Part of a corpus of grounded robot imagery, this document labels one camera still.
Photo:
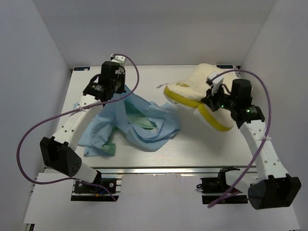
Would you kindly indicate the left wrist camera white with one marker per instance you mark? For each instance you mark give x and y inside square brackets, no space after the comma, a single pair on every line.
[120,59]

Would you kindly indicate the right blue table sticker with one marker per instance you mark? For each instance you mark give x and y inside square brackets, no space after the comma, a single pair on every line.
[225,66]

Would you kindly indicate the cream yellow foam pillow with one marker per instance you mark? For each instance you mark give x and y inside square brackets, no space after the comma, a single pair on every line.
[187,94]

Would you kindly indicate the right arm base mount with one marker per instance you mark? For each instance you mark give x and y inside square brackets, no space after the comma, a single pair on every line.
[213,187]

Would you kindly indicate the left blue table sticker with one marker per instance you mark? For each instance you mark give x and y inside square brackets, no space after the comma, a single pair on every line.
[81,68]

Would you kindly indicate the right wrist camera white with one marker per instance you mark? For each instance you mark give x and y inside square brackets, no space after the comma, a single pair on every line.
[214,82]

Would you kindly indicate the light blue pillowcase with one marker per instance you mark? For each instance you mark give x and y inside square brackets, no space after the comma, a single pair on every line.
[143,123]

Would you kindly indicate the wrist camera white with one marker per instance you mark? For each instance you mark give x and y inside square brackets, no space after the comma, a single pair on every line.
[120,59]
[214,82]

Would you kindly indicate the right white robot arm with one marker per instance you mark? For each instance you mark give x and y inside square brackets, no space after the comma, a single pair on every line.
[273,187]

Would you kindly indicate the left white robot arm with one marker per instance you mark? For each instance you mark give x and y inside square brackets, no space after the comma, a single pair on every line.
[58,152]

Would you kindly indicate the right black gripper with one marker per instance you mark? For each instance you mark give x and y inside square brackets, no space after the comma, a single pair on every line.
[209,100]

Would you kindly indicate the blue table sticker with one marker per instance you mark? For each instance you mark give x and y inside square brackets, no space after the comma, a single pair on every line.
[81,68]
[225,66]

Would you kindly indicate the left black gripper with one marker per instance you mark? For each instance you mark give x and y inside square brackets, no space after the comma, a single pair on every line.
[121,89]

